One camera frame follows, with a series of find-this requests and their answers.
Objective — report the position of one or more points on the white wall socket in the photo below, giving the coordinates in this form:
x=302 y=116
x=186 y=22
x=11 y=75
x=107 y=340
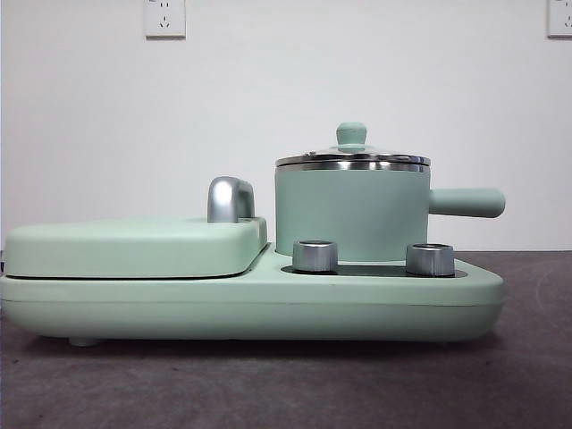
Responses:
x=561 y=18
x=165 y=18

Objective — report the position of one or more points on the glass lid with green knob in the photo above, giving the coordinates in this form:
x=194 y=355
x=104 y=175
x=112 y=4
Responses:
x=351 y=136

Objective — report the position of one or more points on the silver control knob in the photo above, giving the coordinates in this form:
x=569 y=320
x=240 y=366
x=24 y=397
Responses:
x=315 y=257
x=430 y=260

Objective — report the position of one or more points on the mint green breakfast machine base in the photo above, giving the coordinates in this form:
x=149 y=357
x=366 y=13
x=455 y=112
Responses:
x=268 y=308

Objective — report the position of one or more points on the black control panel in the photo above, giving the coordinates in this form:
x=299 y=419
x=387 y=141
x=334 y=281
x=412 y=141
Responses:
x=371 y=270

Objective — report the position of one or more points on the mint green hinged griddle cover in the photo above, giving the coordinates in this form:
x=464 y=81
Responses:
x=134 y=250

